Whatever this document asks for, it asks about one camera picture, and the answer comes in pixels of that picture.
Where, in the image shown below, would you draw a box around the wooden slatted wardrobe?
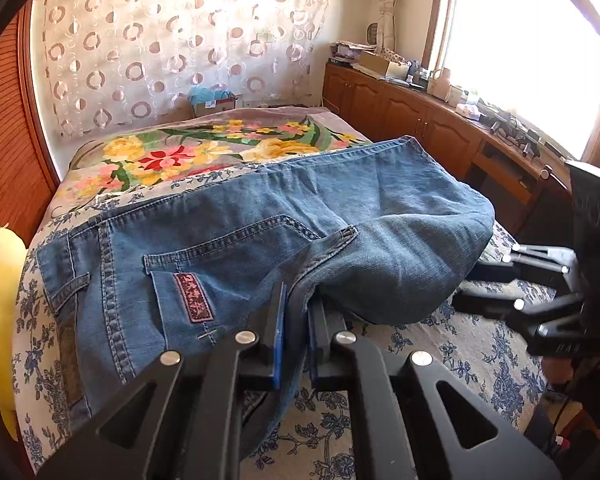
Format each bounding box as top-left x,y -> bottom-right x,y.
0,5 -> 61,241

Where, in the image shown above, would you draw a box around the wooden side cabinet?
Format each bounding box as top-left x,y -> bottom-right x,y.
322,60 -> 576,233

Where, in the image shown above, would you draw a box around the colourful flower blanket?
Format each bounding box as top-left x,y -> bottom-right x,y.
50,107 -> 373,211

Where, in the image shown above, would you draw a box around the black devices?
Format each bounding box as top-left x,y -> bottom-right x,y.
480,105 -> 551,158

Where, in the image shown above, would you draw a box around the stack of papers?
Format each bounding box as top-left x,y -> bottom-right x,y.
330,40 -> 376,63

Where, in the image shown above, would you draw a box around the bundled window curtain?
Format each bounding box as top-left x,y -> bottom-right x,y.
375,0 -> 406,53

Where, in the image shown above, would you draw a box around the open cardboard box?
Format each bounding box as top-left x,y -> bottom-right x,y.
352,52 -> 411,81

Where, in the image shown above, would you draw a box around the blue floral bed sheet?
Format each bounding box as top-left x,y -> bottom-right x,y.
11,160 -> 548,480

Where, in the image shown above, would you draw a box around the window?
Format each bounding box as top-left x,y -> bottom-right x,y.
425,0 -> 600,161

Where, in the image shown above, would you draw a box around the yellow plush toy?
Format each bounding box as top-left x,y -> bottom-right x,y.
0,225 -> 28,441

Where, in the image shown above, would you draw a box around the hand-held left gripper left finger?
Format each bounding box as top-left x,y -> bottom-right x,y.
37,281 -> 288,480

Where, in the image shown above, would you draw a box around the sheer circle-pattern curtain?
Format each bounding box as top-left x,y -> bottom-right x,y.
32,0 -> 331,138

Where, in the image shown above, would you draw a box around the light blue bag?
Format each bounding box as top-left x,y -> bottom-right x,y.
189,85 -> 231,106

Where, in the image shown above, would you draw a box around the small cardboard box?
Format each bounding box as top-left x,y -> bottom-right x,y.
190,94 -> 238,118

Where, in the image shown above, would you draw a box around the blue denim pants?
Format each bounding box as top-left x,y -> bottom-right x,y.
36,135 -> 496,461

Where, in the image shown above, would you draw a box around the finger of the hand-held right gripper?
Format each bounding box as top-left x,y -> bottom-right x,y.
475,244 -> 580,286
451,284 -> 588,356

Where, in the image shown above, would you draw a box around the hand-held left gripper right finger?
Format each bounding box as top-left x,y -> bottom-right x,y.
307,297 -> 563,480

